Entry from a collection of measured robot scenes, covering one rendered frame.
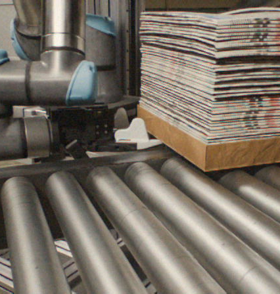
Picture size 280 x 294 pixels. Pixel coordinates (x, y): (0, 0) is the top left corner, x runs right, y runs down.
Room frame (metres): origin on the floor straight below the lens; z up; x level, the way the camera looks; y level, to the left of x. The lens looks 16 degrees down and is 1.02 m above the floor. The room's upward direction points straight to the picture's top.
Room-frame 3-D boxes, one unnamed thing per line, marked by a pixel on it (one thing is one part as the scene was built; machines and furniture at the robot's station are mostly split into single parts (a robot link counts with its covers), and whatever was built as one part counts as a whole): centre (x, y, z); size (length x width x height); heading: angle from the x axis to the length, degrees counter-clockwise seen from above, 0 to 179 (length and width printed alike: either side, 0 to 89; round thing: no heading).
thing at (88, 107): (0.76, 0.11, 0.83); 0.12 x 0.08 x 0.09; 110
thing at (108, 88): (1.16, 0.13, 0.87); 0.15 x 0.15 x 0.10
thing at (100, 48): (1.16, 0.13, 0.98); 0.13 x 0.12 x 0.14; 90
